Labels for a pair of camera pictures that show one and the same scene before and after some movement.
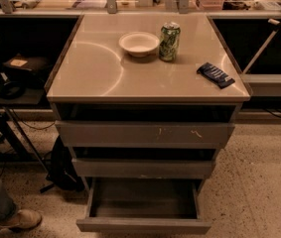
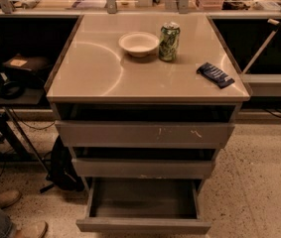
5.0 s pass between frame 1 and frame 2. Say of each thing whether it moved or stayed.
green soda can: stayed
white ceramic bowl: stayed
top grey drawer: stayed
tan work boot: moved
